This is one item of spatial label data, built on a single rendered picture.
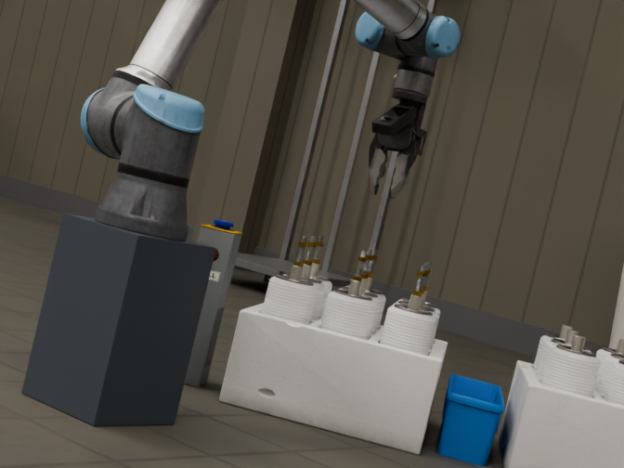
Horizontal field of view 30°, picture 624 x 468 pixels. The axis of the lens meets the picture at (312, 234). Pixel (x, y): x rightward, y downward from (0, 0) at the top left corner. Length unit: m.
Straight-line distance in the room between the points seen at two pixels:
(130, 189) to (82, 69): 4.84
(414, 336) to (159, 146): 0.65
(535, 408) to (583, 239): 2.60
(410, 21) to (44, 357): 0.88
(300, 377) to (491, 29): 3.11
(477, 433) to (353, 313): 0.32
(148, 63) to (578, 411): 0.98
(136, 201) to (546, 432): 0.86
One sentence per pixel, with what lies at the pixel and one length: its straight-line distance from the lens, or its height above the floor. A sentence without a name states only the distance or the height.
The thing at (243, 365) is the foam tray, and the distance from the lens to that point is 2.21.
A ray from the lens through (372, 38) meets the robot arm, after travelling 2.27.
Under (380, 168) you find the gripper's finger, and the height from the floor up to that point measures 0.50.
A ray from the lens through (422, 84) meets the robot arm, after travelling 2.35.
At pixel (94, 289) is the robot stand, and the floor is 0.20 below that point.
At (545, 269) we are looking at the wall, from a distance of 4.78.
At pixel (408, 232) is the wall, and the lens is 5.11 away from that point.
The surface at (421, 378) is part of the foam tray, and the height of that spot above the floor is 0.14.
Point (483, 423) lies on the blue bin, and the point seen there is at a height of 0.08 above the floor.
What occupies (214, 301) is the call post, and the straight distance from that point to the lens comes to 2.30.
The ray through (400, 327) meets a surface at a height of 0.22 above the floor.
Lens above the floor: 0.42
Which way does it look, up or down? 2 degrees down
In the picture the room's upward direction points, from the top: 13 degrees clockwise
